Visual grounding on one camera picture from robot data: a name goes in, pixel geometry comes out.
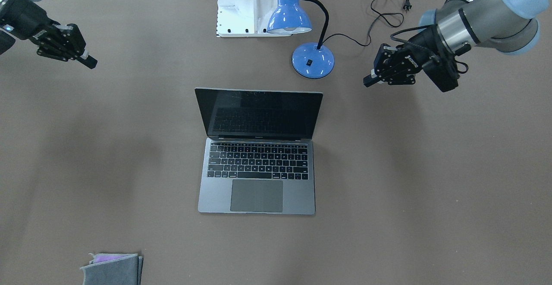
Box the grey laptop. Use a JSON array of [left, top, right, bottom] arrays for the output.
[[195, 87, 323, 216]]

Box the grey folded cloth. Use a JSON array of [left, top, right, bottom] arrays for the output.
[[80, 254, 143, 285]]

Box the purple folded cloth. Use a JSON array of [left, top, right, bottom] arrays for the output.
[[89, 253, 129, 264]]

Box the blue desk lamp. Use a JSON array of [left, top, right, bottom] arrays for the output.
[[267, 0, 335, 79]]

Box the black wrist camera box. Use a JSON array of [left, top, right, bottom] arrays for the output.
[[423, 58, 459, 93]]

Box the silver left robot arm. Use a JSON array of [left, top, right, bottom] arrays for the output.
[[364, 0, 549, 92]]

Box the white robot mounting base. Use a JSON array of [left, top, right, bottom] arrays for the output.
[[216, 0, 279, 38]]

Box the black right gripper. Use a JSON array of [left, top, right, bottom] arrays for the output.
[[0, 0, 98, 69]]

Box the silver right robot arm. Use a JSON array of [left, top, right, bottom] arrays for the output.
[[0, 0, 98, 69]]

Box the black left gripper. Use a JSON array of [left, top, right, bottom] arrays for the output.
[[363, 25, 452, 88]]

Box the black lamp power cable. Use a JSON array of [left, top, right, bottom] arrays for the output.
[[321, 0, 412, 47]]

